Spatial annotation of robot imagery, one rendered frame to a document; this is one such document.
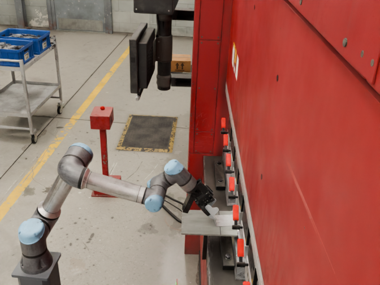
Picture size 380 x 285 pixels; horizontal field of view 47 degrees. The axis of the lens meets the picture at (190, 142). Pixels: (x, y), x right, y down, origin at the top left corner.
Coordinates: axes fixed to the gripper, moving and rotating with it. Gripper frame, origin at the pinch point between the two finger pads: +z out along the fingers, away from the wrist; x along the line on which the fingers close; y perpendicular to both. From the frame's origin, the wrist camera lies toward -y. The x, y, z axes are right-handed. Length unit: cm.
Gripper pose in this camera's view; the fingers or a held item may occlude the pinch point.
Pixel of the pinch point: (212, 214)
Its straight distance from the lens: 214.0
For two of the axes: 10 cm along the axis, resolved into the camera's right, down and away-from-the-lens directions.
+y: 7.9, -5.7, -2.2
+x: -1.0, -4.8, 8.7
